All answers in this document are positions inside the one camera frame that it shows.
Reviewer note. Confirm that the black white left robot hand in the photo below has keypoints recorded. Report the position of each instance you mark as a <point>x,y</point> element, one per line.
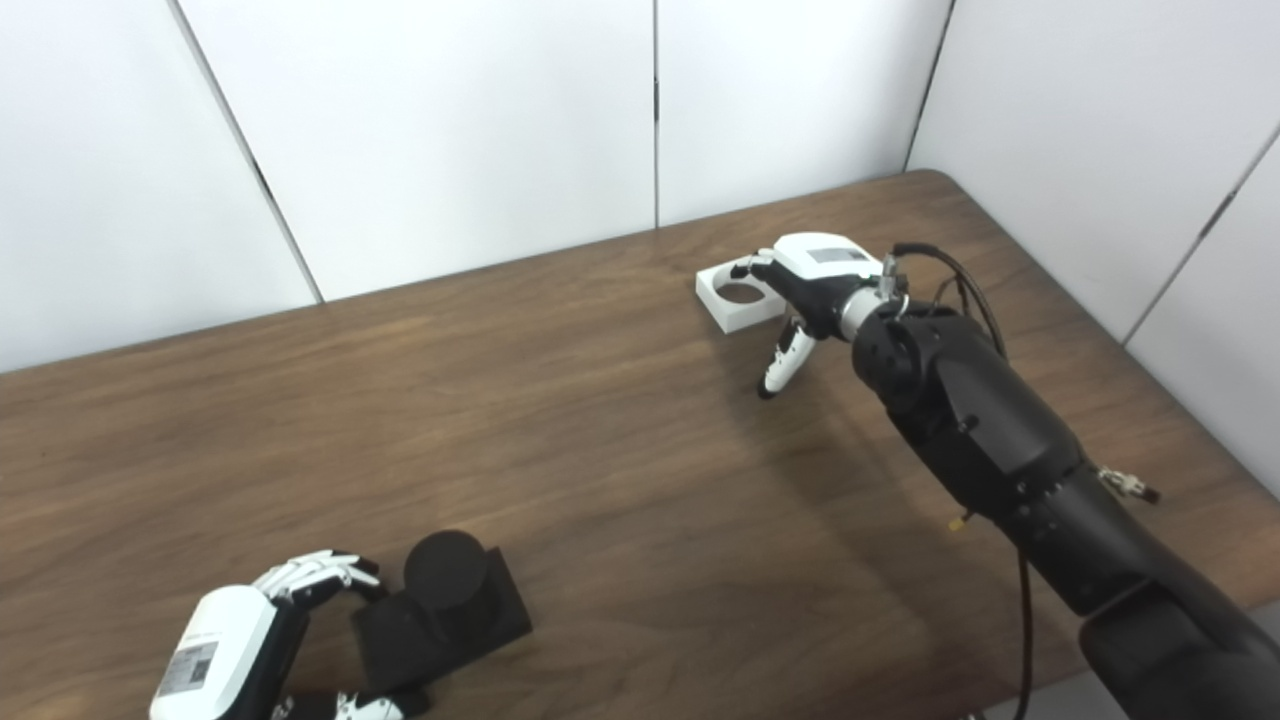
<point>225,640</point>

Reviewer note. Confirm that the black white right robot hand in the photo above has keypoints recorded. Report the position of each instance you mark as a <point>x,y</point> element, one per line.
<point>815,265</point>

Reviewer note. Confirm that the white square piece with hole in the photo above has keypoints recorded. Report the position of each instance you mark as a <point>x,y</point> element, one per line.
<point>740,316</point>

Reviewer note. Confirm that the black peg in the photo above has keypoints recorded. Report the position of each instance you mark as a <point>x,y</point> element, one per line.
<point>445,590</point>

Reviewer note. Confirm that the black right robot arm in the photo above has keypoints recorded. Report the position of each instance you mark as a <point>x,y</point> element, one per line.
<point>1000,430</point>

